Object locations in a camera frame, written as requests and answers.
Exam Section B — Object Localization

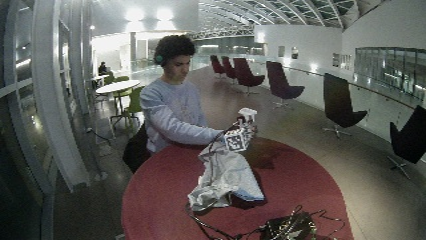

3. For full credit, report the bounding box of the white cloth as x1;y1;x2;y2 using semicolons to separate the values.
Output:
186;107;268;213

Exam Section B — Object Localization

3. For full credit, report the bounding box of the white marker cube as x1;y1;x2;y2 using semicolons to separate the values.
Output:
222;130;250;154

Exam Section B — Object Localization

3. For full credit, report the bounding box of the dark red swivel chair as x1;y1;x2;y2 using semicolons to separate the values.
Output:
265;60;306;110
232;57;266;96
221;55;238;82
386;104;426;180
321;72;369;139
209;54;226;80

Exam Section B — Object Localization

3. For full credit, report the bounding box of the green chair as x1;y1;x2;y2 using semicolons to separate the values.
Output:
109;85;146;130
111;75;133;101

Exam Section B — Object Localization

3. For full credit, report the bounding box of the black electronics box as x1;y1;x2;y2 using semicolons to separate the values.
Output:
258;211;320;240

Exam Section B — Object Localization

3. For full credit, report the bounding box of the white round table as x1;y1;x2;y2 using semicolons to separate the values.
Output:
95;79;142;115

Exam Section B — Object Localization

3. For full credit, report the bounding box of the ceiling lamp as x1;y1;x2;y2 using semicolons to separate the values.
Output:
124;7;146;23
154;7;176;22

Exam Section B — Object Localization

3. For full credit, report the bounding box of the wall handrail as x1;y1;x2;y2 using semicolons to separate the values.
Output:
284;65;418;110

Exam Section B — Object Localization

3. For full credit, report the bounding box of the white curved window frame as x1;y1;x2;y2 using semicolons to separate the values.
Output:
29;0;92;194

